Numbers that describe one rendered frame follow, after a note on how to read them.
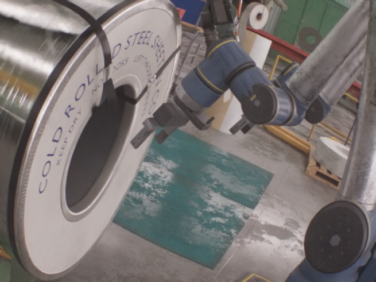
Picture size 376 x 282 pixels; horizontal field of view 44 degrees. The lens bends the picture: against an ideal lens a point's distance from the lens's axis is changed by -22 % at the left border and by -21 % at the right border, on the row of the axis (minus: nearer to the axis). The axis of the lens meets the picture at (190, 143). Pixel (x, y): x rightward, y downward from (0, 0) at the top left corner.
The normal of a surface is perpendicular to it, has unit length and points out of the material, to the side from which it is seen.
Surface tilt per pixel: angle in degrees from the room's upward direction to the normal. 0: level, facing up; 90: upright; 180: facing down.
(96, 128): 88
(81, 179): 39
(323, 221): 88
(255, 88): 85
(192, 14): 90
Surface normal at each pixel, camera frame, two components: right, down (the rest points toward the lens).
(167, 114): -0.47, 0.10
